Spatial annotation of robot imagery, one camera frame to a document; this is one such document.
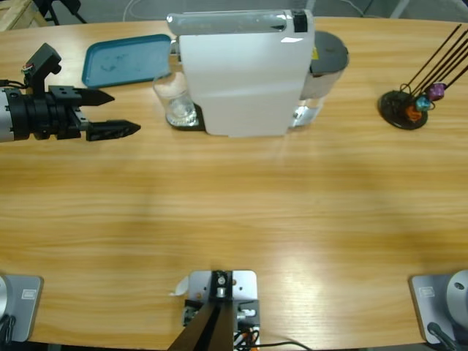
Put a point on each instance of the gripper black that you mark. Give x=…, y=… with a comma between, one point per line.
x=36, y=117

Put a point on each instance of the clear drinking glass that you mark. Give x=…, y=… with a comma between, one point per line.
x=181, y=109

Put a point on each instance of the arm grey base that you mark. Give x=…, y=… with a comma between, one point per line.
x=22, y=303
x=431, y=303

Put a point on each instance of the white coffee machine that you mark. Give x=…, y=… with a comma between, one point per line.
x=237, y=80

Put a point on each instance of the orange coffee capsule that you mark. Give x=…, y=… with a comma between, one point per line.
x=413, y=114

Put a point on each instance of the teal coffee capsule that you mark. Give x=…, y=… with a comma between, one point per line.
x=422, y=104

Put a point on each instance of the purple coffee capsule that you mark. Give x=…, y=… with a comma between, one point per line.
x=437, y=90

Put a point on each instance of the teal plastic tray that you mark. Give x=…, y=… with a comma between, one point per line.
x=124, y=62

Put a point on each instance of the wooden crate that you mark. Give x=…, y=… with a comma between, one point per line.
x=18, y=14

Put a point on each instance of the white tape strip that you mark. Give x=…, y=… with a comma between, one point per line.
x=181, y=287

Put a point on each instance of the grey water tank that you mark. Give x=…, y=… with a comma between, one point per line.
x=327, y=51

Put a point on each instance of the black capsule holder stand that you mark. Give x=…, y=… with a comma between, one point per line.
x=391, y=106

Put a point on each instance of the grey metal leg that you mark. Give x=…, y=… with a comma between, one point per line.
x=400, y=7

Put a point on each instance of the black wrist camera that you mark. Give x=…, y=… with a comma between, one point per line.
x=42, y=62

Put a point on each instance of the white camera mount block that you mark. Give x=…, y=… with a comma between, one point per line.
x=245, y=292

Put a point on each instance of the dark camera post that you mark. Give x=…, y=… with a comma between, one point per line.
x=204, y=329

